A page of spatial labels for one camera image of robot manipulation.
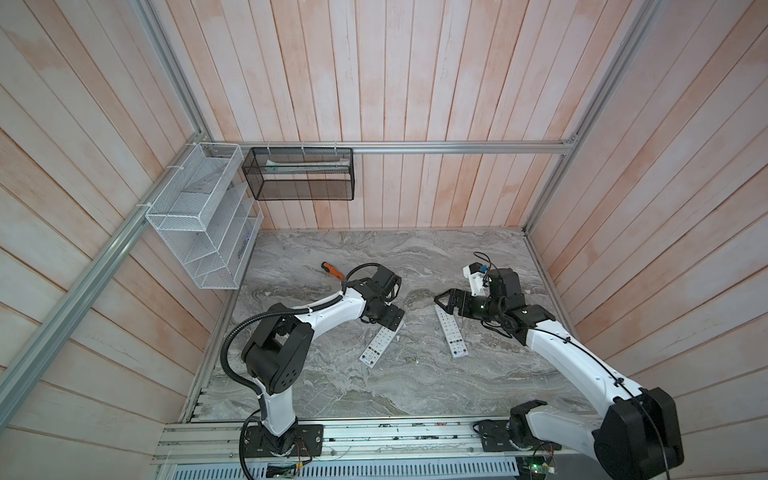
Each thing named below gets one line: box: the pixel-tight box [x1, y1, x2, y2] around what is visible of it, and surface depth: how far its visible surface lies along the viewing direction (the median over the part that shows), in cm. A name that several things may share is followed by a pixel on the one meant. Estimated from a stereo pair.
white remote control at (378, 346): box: [358, 320, 405, 369], surface depth 90 cm
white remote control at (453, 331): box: [435, 304, 469, 358], surface depth 92 cm
